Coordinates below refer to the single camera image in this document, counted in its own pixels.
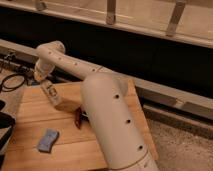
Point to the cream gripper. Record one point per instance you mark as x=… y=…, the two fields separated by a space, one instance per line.
x=41 y=72

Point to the white plastic bottle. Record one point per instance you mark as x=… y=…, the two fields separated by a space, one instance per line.
x=51 y=93

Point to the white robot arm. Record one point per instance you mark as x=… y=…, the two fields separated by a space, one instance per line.
x=103 y=99

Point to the black object at left edge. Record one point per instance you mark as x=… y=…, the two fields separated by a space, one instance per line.
x=6 y=121

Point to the black white striped block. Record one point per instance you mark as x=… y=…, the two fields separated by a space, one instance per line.
x=85 y=116

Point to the blue sponge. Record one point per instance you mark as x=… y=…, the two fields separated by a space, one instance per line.
x=46 y=143

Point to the wooden board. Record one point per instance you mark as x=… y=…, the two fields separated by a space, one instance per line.
x=76 y=149

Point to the metal rail frame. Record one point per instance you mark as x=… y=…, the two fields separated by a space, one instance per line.
x=188 y=21

